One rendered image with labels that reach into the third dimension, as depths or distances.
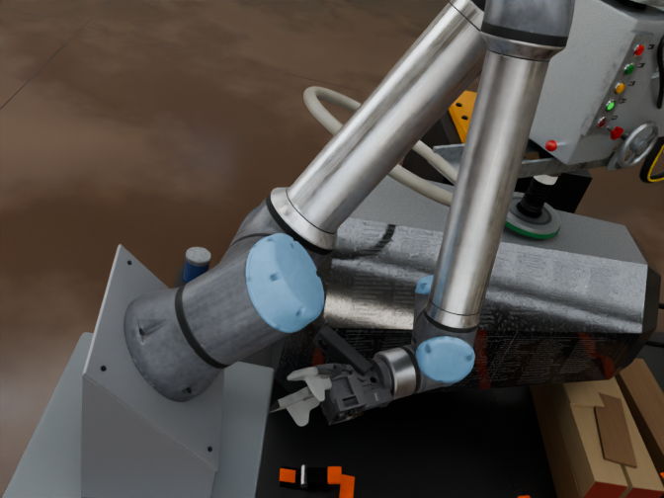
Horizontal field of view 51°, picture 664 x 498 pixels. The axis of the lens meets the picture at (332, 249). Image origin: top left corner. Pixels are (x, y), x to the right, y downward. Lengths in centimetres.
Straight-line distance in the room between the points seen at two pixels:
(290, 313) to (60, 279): 196
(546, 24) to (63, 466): 101
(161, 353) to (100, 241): 203
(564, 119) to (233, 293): 124
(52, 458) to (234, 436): 31
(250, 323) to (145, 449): 26
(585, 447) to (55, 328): 189
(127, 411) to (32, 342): 162
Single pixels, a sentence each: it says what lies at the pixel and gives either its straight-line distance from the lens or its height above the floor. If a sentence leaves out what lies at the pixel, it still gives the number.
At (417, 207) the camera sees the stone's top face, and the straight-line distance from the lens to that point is 217.
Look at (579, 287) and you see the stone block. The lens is 227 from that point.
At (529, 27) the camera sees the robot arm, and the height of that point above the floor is 167.
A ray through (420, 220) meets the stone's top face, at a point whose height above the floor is 81.
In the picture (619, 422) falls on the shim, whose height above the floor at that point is 26.
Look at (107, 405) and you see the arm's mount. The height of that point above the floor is 109.
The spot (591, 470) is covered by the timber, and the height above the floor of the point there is 25.
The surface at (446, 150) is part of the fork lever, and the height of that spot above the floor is 110.
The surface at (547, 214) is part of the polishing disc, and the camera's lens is 229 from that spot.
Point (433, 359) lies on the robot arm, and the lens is 111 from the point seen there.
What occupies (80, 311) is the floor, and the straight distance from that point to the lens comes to 277.
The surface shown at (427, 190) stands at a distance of 146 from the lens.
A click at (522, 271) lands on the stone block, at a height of 75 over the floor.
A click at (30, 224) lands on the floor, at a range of 318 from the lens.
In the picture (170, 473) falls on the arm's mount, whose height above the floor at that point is 93.
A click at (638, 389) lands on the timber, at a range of 307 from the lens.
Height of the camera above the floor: 191
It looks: 36 degrees down
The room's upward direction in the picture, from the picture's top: 16 degrees clockwise
